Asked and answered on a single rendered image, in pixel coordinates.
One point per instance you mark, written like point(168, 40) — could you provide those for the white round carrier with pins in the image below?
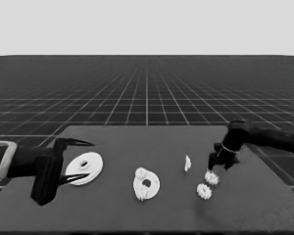
point(155, 182)

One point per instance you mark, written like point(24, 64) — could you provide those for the large thick white disc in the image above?
point(94, 164)

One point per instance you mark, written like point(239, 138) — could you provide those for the small white toothed gear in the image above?
point(207, 193)
point(139, 195)
point(138, 174)
point(214, 179)

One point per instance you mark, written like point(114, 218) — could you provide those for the small thin white T-shaped piece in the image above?
point(187, 163)

